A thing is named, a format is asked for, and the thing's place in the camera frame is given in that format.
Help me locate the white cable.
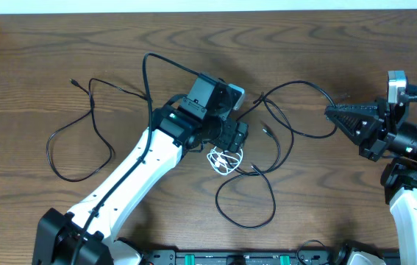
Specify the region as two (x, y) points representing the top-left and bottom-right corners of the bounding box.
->
(206, 146), (244, 176)

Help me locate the thin black cable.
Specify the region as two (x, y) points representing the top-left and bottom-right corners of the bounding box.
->
(215, 79), (338, 230)

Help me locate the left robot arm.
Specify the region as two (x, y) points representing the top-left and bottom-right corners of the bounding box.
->
(32, 74), (248, 264)

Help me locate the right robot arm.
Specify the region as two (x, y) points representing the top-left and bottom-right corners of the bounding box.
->
(325, 99), (417, 264)

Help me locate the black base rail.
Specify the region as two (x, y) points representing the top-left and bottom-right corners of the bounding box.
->
(119, 238), (400, 265)

